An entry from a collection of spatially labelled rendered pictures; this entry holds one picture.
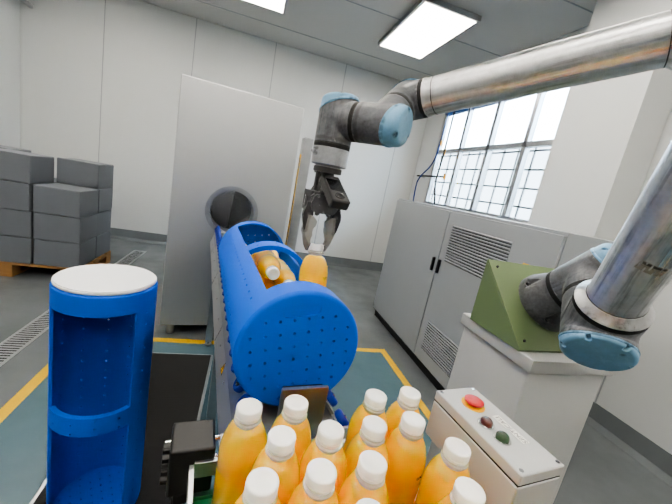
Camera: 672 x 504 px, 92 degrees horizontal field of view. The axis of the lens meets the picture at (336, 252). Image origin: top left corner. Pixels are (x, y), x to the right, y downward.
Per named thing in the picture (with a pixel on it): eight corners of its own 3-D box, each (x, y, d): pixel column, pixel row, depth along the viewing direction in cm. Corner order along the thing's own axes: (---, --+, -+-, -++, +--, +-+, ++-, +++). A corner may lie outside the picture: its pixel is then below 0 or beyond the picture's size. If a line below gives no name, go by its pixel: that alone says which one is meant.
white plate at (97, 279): (52, 264, 107) (52, 267, 107) (49, 295, 86) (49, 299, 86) (148, 263, 125) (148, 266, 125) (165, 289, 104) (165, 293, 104)
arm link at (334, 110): (352, 89, 72) (314, 87, 76) (341, 148, 74) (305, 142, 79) (368, 102, 80) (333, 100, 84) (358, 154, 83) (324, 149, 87)
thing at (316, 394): (315, 429, 73) (325, 380, 70) (318, 438, 70) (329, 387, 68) (270, 435, 69) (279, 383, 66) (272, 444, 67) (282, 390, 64)
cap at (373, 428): (379, 427, 54) (381, 417, 54) (387, 445, 50) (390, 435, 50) (357, 426, 53) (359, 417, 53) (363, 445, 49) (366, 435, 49)
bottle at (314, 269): (289, 323, 83) (296, 250, 83) (304, 319, 89) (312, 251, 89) (312, 329, 79) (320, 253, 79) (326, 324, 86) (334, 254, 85)
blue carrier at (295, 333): (281, 278, 159) (282, 220, 152) (354, 395, 81) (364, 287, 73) (219, 282, 149) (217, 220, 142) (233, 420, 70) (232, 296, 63)
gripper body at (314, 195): (326, 214, 90) (334, 169, 88) (337, 219, 83) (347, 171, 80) (300, 210, 87) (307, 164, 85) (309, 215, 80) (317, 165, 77)
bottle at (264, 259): (253, 265, 118) (260, 283, 101) (252, 246, 116) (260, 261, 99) (272, 264, 120) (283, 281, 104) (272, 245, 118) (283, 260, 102)
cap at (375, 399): (378, 417, 56) (380, 408, 56) (359, 405, 58) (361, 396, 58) (388, 407, 59) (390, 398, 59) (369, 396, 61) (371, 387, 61)
